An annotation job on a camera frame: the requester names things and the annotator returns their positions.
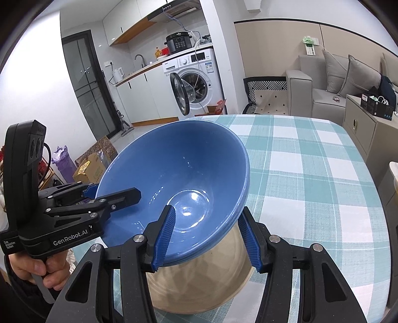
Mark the upright vacuum cleaner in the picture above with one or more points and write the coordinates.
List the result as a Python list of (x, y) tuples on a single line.
[(124, 124)]

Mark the chrome kitchen faucet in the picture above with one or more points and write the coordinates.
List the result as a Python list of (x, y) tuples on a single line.
[(140, 60)]

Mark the black cardboard box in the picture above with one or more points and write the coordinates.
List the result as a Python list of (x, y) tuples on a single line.
[(377, 108)]

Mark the grey sofa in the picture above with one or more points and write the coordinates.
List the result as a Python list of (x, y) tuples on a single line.
[(301, 93)]

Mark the white side table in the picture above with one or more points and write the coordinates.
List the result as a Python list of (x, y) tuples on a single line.
[(394, 175)]

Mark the person's left forearm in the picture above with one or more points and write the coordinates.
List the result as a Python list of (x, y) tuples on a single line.
[(25, 306)]

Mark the red cardboard box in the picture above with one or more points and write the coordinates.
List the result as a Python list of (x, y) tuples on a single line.
[(217, 107)]

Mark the range hood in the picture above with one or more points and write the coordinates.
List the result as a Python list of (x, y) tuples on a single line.
[(177, 9)]

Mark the grey sofa cushion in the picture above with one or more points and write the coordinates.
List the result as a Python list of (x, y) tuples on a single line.
[(334, 71), (360, 77)]

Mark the dark clothes pile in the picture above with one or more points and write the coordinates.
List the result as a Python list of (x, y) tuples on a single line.
[(387, 88)]

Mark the white electric kettle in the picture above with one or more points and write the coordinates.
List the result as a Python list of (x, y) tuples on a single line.
[(118, 74)]

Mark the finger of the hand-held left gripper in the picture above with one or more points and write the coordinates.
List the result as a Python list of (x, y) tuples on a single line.
[(90, 191), (124, 197)]

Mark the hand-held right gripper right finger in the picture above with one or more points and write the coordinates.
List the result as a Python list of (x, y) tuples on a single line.
[(253, 245)]

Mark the white washing machine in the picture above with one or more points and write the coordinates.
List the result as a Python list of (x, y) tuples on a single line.
[(206, 71)]

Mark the white kitchen base cabinet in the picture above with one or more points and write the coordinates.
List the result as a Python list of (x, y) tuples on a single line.
[(149, 99)]

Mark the teal checked tablecloth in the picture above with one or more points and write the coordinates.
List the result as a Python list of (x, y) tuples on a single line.
[(311, 186)]

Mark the person's left hand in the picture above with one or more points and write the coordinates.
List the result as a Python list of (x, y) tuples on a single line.
[(26, 267)]

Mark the purple plastic bag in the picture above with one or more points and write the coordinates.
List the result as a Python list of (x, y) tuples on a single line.
[(63, 163)]

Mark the yellow bottle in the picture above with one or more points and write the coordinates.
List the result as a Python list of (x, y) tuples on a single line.
[(159, 52)]

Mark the small metal keyring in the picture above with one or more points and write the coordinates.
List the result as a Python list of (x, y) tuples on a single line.
[(336, 99)]

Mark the grey bedside cabinet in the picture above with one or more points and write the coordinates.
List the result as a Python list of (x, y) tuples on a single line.
[(367, 139)]

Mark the black white patterned rug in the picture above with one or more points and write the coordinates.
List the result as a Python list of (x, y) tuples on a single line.
[(267, 96)]

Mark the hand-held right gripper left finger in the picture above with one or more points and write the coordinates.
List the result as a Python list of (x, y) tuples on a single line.
[(163, 242)]

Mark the black pressure cooker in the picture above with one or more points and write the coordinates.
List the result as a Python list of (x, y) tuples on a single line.
[(179, 43)]

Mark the brown patterned flat box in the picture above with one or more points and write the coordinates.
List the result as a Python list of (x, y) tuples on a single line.
[(102, 149)]

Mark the white kitchen wall cabinet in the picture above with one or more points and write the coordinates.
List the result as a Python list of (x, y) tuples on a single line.
[(130, 21)]

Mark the black framed glass door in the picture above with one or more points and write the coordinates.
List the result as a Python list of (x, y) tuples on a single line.
[(90, 87)]

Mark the large beige plate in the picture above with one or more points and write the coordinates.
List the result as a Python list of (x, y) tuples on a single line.
[(202, 279)]

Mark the yellow brown carton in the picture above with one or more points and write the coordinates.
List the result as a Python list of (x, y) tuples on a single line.
[(90, 169)]

